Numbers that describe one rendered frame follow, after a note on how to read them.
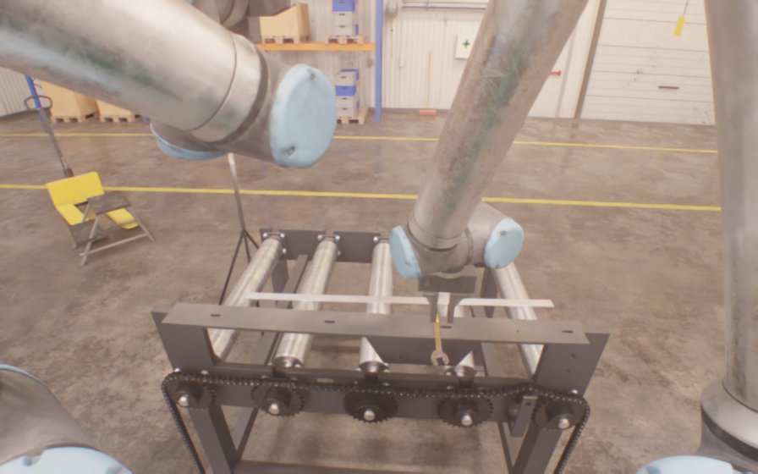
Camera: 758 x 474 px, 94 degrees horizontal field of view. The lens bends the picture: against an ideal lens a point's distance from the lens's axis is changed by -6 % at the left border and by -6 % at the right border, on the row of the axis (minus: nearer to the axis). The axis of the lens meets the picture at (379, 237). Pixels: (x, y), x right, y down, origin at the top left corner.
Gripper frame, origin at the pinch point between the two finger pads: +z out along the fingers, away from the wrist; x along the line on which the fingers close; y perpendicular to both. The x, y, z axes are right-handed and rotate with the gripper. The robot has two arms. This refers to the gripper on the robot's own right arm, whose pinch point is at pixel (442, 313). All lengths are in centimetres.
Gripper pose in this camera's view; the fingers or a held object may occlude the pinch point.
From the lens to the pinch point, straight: 96.7
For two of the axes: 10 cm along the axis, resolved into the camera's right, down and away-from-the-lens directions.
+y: -0.6, 4.9, -8.7
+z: -0.1, 8.7, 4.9
